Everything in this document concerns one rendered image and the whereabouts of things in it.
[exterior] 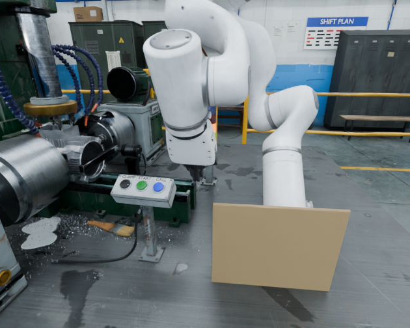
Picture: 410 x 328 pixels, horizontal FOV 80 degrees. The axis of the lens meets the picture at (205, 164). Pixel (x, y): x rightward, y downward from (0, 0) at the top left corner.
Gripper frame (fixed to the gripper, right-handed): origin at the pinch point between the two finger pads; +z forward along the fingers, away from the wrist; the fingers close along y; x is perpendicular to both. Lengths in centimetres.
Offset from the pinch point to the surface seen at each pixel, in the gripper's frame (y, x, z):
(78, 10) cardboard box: 261, -344, 77
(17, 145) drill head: 57, -6, 2
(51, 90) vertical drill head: 62, -33, 1
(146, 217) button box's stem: 16.9, 4.6, 18.7
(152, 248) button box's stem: 16.1, 10.4, 29.3
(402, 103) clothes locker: -315, -433, 298
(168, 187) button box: 9.2, -0.6, 8.8
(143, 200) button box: 15.9, 3.4, 10.8
